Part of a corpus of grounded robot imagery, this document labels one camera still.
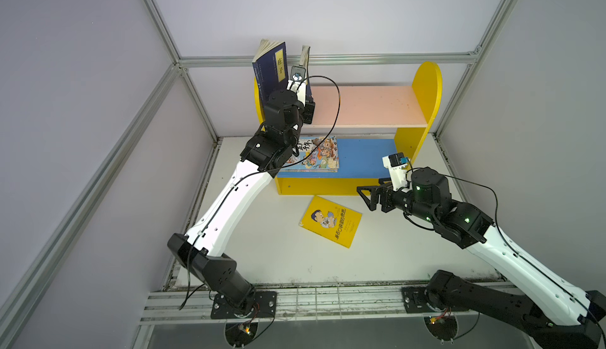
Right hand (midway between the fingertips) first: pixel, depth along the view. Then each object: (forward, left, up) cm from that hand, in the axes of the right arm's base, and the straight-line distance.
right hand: (369, 181), depth 67 cm
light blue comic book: (+20, +12, -14) cm, 28 cm away
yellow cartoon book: (+2, +11, -29) cm, 31 cm away
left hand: (+19, +22, +20) cm, 35 cm away
